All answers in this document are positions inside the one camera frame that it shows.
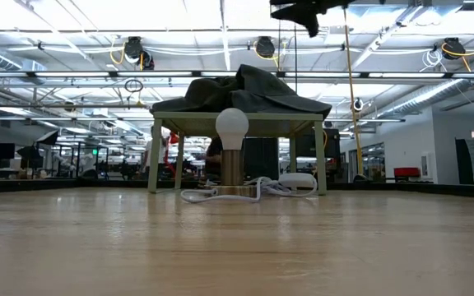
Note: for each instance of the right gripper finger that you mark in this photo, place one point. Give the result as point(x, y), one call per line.
point(303, 14)
point(303, 1)

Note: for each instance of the dark grey baseball cap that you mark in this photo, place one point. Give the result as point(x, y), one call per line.
point(253, 80)
point(208, 94)

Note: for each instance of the small black ceiling reel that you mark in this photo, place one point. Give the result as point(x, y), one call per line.
point(357, 104)

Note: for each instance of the green perforated metal stand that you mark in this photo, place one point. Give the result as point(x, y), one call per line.
point(278, 127)

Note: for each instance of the black equipment box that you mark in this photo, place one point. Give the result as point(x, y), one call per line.
point(311, 144)

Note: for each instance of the white light bulb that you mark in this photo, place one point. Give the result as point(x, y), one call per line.
point(232, 125)

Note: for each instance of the black cabinet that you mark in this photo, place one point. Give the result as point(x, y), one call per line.
point(261, 158)

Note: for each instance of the person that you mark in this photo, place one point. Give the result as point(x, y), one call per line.
point(159, 152)
point(213, 160)

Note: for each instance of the long ceiling light bar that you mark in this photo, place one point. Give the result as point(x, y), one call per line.
point(138, 74)

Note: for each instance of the red crate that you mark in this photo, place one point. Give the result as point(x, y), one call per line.
point(406, 172)

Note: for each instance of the black studio light shade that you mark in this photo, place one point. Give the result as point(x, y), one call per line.
point(47, 137)

